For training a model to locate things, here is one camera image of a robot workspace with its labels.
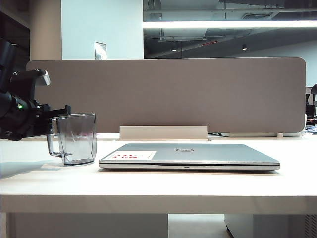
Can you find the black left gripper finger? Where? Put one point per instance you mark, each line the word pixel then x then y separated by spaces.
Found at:
pixel 52 126
pixel 62 112

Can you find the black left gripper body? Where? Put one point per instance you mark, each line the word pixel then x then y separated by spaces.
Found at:
pixel 24 121

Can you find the transparent grey plastic mug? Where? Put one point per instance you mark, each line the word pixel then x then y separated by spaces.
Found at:
pixel 79 141

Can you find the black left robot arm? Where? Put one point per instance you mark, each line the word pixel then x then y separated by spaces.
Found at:
pixel 6 57

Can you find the silver closed laptop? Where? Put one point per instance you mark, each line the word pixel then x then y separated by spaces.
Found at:
pixel 210 154

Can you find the white sticker with red letters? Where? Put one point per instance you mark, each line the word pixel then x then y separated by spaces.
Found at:
pixel 133 155

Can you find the white desk support panel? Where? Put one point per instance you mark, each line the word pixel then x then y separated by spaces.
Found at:
pixel 86 226

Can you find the brown fabric desk partition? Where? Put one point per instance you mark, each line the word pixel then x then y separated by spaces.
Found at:
pixel 173 94

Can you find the round ceiling spotlight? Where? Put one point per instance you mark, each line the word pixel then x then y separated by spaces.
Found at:
pixel 174 49
pixel 244 47

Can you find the red ceiling sign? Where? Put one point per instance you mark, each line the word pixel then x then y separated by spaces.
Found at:
pixel 210 43

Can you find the long linear ceiling light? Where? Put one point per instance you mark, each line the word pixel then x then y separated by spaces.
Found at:
pixel 223 24

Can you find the white tray behind partition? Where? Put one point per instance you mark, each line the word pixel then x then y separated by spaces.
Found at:
pixel 252 134

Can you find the black office chair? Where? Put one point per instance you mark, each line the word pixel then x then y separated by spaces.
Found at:
pixel 311 109

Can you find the blue fabric item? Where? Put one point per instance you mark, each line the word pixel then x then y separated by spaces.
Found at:
pixel 312 129

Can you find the framed wall notice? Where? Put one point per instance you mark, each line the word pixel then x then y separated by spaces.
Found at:
pixel 100 50

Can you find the metal ceiling duct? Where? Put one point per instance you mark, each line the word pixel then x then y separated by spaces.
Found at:
pixel 183 34

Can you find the white partition mounting bracket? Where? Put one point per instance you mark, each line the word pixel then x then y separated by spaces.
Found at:
pixel 280 135

